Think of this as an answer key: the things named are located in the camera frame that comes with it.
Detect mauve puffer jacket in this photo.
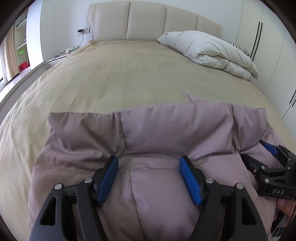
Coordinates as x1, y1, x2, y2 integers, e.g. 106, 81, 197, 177
28, 94, 281, 240

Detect person's right hand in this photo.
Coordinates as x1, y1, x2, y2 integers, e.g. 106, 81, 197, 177
273, 199, 295, 227

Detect zebra print pillow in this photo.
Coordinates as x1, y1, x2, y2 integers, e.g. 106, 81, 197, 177
222, 39, 250, 58

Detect white wardrobe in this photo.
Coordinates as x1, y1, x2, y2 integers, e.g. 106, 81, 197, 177
236, 1, 295, 138

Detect folded white duvet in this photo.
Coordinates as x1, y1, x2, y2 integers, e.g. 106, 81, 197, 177
158, 31, 259, 81

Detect beige bed cover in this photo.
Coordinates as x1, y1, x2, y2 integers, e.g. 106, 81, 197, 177
1, 41, 295, 240

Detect red box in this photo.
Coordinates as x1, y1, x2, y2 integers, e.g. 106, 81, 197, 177
18, 60, 30, 72

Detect white nightstand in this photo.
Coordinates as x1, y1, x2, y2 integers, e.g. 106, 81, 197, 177
47, 54, 68, 68

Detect beige curtain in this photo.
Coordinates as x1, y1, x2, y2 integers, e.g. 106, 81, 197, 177
1, 26, 19, 84

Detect beige padded headboard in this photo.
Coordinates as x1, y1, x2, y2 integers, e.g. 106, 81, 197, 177
87, 1, 222, 41

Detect black charger cable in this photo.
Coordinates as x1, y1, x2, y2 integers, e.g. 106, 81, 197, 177
54, 32, 85, 58

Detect wall power socket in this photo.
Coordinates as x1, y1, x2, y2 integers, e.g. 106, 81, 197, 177
77, 27, 90, 35

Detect white wall shelf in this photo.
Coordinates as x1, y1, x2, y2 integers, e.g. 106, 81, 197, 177
14, 8, 29, 66

